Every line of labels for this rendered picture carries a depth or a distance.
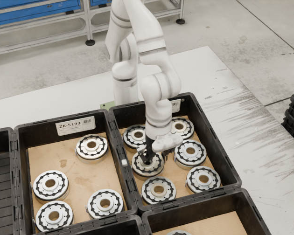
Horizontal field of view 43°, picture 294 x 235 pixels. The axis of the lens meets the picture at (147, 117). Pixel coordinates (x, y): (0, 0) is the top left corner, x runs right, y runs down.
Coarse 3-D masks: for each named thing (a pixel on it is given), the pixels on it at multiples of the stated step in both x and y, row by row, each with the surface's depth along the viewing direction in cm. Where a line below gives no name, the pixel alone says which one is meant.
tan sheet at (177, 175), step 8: (128, 152) 122; (160, 152) 122; (168, 160) 120; (208, 160) 120; (168, 168) 118; (176, 168) 118; (168, 176) 116; (176, 176) 116; (184, 176) 116; (136, 184) 114; (176, 184) 114; (184, 184) 114; (160, 192) 112; (176, 192) 112; (184, 192) 112
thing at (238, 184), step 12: (180, 96) 127; (192, 96) 127; (120, 108) 122; (204, 120) 119; (120, 144) 112; (216, 144) 113; (228, 156) 109; (132, 180) 103; (240, 180) 103; (204, 192) 101; (216, 192) 101; (156, 204) 98; (168, 204) 98
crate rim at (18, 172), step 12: (48, 120) 118; (60, 120) 119; (108, 120) 118; (120, 156) 109; (120, 168) 106; (132, 192) 100; (132, 204) 98; (24, 216) 95; (108, 216) 95; (120, 216) 95; (24, 228) 93; (60, 228) 93; (72, 228) 93
